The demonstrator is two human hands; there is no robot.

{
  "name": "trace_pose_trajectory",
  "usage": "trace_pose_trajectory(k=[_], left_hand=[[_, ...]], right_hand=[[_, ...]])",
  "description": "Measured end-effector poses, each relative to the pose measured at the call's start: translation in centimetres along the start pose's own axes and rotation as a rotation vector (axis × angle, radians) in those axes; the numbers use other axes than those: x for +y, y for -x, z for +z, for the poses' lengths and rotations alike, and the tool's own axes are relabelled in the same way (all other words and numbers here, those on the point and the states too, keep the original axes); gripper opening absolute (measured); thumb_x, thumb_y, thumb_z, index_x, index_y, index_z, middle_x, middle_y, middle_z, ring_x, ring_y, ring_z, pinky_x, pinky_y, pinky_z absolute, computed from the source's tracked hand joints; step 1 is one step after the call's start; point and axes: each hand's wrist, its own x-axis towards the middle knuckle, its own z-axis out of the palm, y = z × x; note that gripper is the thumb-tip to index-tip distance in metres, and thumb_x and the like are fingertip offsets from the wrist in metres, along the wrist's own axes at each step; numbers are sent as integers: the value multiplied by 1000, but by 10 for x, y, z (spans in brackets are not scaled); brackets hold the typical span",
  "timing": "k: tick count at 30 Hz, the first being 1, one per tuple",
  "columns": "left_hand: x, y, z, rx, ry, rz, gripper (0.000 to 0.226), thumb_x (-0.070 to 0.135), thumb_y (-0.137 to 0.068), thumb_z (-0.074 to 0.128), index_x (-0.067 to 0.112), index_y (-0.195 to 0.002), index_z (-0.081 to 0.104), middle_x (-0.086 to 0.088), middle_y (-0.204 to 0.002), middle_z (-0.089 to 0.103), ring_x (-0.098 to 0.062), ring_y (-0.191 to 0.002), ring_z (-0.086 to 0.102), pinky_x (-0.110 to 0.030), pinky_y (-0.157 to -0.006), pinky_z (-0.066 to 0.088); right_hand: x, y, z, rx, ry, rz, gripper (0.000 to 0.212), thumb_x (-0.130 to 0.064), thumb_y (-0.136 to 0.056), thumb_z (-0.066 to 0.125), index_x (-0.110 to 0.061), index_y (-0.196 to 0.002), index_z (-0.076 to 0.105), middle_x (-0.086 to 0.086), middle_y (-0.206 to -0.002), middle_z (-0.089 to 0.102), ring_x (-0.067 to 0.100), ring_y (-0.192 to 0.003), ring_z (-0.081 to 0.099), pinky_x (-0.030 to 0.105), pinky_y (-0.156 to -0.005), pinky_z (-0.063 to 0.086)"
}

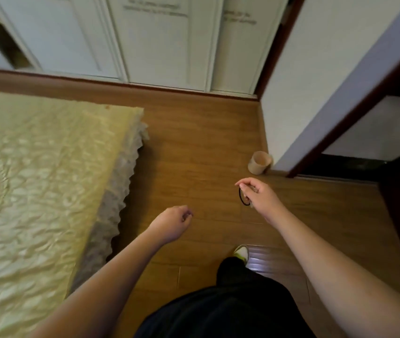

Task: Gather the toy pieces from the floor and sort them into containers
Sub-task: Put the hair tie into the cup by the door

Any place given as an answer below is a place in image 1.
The person's left hand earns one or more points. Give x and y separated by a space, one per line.
170 223

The person's right hand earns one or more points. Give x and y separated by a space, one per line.
261 200

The person's right forearm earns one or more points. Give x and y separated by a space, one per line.
333 278

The person's left forearm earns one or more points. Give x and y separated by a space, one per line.
108 288

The person's right shoe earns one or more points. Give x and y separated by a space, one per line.
242 253

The wooden floor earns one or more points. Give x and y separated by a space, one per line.
193 154

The person's black shorts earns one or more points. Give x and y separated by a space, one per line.
228 313

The bed with pale yellow bedspread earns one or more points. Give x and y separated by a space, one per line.
38 207

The white wardrobe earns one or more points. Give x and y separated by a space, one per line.
150 42

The dark wooden door frame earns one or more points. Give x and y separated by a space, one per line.
361 110

